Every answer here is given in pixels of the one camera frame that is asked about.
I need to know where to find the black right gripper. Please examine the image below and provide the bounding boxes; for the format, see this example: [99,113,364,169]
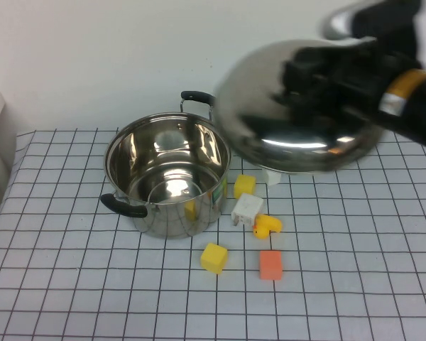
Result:
[273,37,423,126]

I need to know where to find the stainless steel lid black knob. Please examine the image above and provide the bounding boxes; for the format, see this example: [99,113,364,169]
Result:
[212,38,384,175]

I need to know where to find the white foam cube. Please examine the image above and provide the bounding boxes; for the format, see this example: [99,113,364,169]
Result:
[262,169,282,186]

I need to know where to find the yellow foam cube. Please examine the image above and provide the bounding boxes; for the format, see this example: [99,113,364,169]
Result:
[234,174,257,200]
[200,242,229,275]

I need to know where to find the white power adapter plug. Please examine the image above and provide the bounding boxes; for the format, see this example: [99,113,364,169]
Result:
[231,193,264,228]

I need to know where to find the yellow rubber duck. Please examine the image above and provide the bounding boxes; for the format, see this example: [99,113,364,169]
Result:
[252,215,283,239]

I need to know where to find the orange foam block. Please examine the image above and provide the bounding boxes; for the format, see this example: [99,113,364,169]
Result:
[258,250,283,281]

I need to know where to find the white black grid tablecloth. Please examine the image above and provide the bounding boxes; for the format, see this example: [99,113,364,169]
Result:
[0,127,426,341]

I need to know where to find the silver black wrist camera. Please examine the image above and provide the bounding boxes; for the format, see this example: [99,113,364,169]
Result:
[321,0,425,68]

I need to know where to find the stainless steel pot black handles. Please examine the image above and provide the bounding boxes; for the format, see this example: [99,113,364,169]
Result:
[99,90,232,239]

